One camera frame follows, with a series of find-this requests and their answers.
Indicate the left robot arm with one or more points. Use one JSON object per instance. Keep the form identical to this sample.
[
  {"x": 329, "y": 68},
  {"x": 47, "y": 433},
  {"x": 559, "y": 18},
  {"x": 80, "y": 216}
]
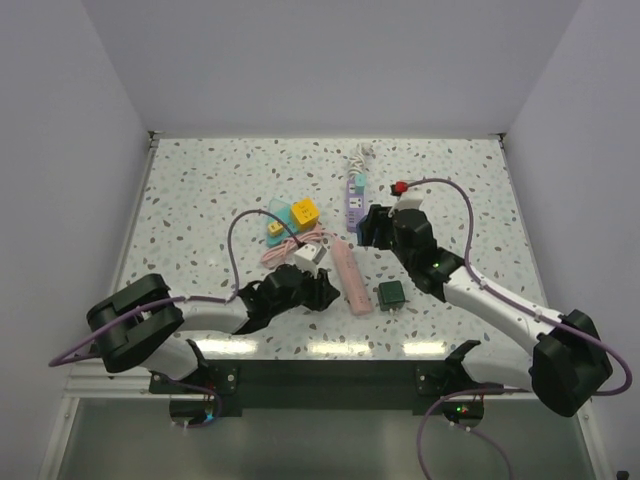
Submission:
[{"x": 135, "y": 327}]

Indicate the yellow cube socket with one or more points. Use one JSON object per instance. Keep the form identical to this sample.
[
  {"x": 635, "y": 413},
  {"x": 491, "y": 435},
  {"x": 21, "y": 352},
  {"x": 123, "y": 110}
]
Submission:
[{"x": 305, "y": 214}]

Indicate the pink power strip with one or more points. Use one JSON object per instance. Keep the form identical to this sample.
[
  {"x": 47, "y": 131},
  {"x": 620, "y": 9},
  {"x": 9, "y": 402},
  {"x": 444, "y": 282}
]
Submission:
[{"x": 351, "y": 278}]

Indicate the small yellow adapter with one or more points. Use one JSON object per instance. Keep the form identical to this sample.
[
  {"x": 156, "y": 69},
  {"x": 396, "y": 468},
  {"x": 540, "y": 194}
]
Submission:
[{"x": 275, "y": 228}]

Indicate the teal power strip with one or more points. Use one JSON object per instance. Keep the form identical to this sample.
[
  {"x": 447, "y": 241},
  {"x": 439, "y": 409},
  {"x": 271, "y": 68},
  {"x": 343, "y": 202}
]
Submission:
[{"x": 282, "y": 210}]

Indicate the purple power strip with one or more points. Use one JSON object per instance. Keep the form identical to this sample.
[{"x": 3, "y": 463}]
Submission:
[{"x": 355, "y": 201}]

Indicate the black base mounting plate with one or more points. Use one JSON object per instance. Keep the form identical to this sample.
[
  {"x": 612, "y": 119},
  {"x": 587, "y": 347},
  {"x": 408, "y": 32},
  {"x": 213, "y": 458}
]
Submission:
[{"x": 410, "y": 385}]

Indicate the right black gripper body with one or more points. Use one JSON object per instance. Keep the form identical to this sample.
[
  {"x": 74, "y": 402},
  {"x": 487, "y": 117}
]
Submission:
[{"x": 401, "y": 254}]

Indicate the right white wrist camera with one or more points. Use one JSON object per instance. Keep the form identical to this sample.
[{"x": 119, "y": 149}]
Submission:
[{"x": 406, "y": 197}]

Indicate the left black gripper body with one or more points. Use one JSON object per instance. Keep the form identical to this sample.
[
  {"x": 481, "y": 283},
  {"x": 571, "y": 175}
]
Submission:
[{"x": 304, "y": 295}]

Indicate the blue cube socket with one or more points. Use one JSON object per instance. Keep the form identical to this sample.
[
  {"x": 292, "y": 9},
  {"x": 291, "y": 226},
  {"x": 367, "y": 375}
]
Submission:
[{"x": 362, "y": 234}]

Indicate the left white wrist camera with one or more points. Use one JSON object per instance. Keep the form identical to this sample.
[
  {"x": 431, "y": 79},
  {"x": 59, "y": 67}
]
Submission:
[{"x": 308, "y": 257}]

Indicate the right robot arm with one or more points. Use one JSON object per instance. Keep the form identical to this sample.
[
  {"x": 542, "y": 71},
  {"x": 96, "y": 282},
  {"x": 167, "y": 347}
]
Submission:
[{"x": 566, "y": 363}]

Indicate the dark green cube socket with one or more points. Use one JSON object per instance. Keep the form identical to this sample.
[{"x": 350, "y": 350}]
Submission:
[{"x": 391, "y": 296}]

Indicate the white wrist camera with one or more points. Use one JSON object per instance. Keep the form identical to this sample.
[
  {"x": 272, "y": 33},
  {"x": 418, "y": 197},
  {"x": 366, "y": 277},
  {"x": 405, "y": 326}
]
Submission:
[
  {"x": 406, "y": 197},
  {"x": 308, "y": 257}
]

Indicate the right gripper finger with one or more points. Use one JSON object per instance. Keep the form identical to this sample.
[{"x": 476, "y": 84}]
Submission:
[
  {"x": 373, "y": 233},
  {"x": 378, "y": 216}
]

